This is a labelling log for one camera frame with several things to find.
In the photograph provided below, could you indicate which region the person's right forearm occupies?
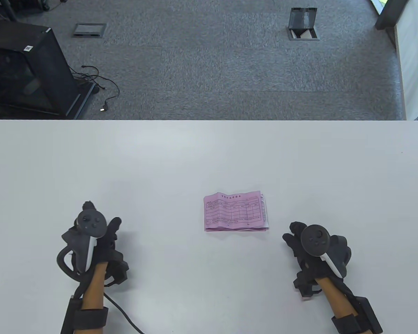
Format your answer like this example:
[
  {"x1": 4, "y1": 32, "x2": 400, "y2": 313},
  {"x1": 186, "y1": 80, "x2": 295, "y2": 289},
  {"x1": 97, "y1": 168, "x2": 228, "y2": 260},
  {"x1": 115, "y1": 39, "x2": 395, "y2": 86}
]
[{"x1": 315, "y1": 277, "x2": 364, "y2": 334}]

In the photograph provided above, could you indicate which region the gray left hand controller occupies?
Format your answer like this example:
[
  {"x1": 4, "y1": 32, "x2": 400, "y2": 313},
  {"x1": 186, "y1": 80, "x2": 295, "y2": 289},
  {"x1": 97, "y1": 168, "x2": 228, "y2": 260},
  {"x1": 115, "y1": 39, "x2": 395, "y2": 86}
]
[{"x1": 57, "y1": 205, "x2": 108, "y2": 283}]

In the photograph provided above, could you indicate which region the person's left hand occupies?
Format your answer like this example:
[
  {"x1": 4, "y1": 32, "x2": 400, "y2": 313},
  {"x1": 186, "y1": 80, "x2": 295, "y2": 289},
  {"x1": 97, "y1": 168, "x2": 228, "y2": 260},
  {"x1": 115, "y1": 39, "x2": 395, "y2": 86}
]
[{"x1": 75, "y1": 200, "x2": 130, "y2": 286}]

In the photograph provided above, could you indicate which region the black wrist strap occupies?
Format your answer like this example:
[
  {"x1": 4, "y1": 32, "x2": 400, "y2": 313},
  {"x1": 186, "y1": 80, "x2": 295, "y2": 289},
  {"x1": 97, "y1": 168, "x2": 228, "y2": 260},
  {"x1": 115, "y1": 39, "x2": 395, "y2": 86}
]
[
  {"x1": 73, "y1": 307, "x2": 109, "y2": 329},
  {"x1": 331, "y1": 313, "x2": 362, "y2": 334}
]

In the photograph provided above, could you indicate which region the gray right hand controller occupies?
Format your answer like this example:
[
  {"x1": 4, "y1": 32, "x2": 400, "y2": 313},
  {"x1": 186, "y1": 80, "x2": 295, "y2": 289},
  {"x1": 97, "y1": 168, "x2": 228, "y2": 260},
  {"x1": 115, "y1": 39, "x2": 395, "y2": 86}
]
[{"x1": 300, "y1": 224, "x2": 352, "y2": 279}]

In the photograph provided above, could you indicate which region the black furniture leg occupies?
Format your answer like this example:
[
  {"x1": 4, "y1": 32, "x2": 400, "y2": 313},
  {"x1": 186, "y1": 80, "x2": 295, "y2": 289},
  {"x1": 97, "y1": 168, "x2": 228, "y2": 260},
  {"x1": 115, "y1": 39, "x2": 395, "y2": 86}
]
[{"x1": 0, "y1": 0, "x2": 18, "y2": 22}]

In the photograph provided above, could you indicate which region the black right wrist strap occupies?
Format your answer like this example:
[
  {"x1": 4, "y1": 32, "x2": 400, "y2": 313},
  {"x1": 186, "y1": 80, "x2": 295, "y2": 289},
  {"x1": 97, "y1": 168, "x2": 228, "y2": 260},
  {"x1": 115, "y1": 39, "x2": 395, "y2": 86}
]
[{"x1": 331, "y1": 313, "x2": 362, "y2": 334}]

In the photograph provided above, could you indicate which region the open gray floor box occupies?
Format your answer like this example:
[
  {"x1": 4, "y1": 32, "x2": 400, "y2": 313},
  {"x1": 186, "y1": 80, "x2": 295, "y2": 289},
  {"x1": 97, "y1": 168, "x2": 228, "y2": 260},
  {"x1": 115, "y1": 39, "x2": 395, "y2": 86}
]
[{"x1": 286, "y1": 8, "x2": 320, "y2": 41}]

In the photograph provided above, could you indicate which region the black cabinet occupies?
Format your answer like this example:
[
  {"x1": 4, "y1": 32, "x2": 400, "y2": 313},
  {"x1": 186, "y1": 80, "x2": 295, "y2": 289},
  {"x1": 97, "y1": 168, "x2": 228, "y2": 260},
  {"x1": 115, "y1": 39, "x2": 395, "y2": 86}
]
[{"x1": 0, "y1": 17, "x2": 96, "y2": 120}]

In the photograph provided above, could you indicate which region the person's right hand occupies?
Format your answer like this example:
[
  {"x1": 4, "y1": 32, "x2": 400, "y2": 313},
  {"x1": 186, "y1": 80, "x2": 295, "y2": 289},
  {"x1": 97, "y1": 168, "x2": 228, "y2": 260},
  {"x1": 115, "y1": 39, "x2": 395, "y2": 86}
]
[{"x1": 282, "y1": 222, "x2": 352, "y2": 300}]

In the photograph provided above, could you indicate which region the dark pillar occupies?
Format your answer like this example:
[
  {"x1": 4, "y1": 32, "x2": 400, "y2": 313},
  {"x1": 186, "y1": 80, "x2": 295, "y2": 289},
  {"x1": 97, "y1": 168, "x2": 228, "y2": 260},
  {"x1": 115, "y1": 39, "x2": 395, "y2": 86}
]
[{"x1": 375, "y1": 0, "x2": 404, "y2": 31}]

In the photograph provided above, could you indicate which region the gray hand controller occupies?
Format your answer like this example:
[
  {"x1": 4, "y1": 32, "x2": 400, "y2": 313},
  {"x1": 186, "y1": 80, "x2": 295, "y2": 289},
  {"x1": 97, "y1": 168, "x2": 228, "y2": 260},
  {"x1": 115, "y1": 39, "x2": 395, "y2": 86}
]
[
  {"x1": 300, "y1": 224, "x2": 352, "y2": 279},
  {"x1": 57, "y1": 205, "x2": 108, "y2": 283}
]

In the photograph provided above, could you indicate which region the white invoice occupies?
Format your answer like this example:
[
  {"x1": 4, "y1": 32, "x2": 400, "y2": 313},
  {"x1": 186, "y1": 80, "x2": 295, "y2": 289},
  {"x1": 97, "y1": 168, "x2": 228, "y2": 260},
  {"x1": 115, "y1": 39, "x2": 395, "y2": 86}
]
[{"x1": 259, "y1": 192, "x2": 270, "y2": 231}]

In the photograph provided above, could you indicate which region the white partition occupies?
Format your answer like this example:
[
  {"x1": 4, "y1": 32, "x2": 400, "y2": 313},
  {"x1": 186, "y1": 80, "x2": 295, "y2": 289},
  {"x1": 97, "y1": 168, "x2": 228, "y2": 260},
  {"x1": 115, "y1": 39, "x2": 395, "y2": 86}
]
[{"x1": 394, "y1": 0, "x2": 418, "y2": 121}]

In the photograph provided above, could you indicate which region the black left wrist strap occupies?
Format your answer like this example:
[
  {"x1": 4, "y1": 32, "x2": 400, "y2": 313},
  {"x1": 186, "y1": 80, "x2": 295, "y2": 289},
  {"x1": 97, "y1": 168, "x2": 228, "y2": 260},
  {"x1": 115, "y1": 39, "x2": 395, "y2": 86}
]
[{"x1": 73, "y1": 307, "x2": 109, "y2": 329}]

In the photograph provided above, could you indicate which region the black left glove cable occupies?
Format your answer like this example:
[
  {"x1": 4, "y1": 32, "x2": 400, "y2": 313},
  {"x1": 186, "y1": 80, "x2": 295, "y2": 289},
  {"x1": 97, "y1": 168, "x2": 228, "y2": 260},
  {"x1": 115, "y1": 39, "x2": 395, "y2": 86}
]
[{"x1": 103, "y1": 292, "x2": 146, "y2": 334}]

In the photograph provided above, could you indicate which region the pink invoice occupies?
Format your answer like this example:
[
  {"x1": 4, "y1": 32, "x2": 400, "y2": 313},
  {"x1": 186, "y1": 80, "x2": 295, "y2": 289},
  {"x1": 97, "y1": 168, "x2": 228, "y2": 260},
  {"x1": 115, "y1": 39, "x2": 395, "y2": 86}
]
[{"x1": 203, "y1": 190, "x2": 266, "y2": 232}]

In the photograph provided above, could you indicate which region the person's left forearm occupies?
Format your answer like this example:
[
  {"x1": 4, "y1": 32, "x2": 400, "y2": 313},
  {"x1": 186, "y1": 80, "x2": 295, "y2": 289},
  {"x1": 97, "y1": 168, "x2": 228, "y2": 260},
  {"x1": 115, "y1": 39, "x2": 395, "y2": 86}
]
[{"x1": 73, "y1": 261, "x2": 109, "y2": 334}]

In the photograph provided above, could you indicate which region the closed gray floor box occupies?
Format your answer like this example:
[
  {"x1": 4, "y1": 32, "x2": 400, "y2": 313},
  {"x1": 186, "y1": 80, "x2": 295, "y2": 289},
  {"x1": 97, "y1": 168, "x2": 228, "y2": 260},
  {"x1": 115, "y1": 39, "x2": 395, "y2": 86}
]
[{"x1": 72, "y1": 23, "x2": 107, "y2": 38}]

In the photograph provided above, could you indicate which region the black floor cable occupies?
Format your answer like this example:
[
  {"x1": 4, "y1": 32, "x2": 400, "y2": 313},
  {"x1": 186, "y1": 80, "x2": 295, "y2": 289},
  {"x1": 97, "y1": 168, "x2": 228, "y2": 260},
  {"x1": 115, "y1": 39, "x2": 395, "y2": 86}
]
[{"x1": 70, "y1": 65, "x2": 121, "y2": 112}]

